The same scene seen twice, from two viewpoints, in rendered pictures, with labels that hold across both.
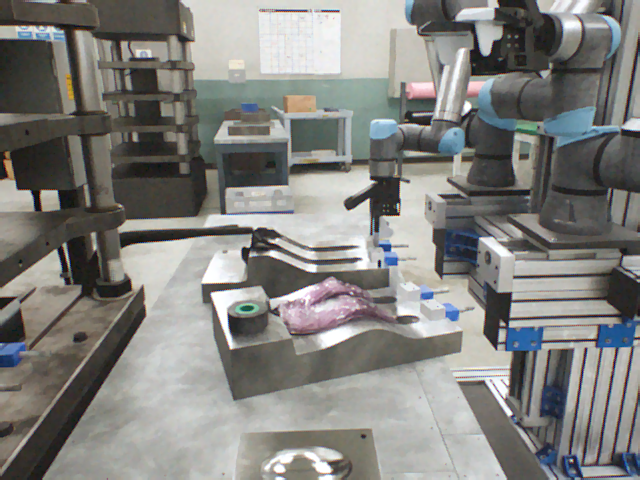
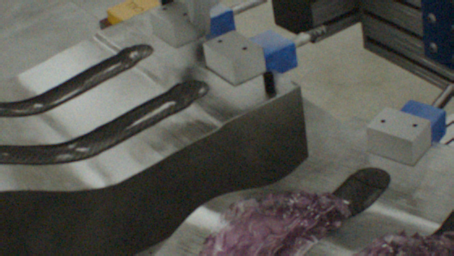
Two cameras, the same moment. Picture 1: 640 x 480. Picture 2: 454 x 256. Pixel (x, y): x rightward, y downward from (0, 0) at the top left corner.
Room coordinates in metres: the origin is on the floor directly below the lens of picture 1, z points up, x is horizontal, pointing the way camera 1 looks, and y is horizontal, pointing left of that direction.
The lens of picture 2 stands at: (0.64, 0.20, 1.33)
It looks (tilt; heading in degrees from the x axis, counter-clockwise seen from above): 33 degrees down; 334
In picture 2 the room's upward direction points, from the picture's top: 10 degrees counter-clockwise
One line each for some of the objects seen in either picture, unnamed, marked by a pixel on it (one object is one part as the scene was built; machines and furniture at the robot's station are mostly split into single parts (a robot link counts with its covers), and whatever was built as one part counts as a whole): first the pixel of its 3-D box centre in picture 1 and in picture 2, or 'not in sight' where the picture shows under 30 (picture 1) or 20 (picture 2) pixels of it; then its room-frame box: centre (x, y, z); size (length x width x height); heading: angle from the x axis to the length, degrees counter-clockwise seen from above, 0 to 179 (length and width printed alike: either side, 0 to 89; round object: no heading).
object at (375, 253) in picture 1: (393, 258); (276, 51); (1.32, -0.20, 0.89); 0.13 x 0.05 x 0.05; 92
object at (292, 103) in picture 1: (299, 106); not in sight; (7.28, 0.31, 0.94); 0.41 x 0.33 x 0.29; 105
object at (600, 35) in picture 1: (580, 40); not in sight; (0.90, -0.43, 1.43); 0.11 x 0.08 x 0.09; 120
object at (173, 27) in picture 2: (386, 246); (216, 17); (1.43, -0.19, 0.89); 0.13 x 0.05 x 0.05; 93
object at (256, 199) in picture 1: (259, 199); not in sight; (4.50, 0.57, 0.28); 0.61 x 0.41 x 0.15; 98
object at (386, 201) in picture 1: (383, 195); not in sight; (1.43, -0.18, 1.05); 0.09 x 0.08 x 0.12; 92
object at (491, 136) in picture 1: (493, 131); not in sight; (1.64, -0.55, 1.20); 0.13 x 0.12 x 0.14; 46
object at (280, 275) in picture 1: (296, 260); (16, 157); (1.37, 0.08, 0.87); 0.50 x 0.26 x 0.14; 92
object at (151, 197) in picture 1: (151, 107); not in sight; (5.61, 1.83, 1.03); 1.54 x 0.94 x 2.06; 8
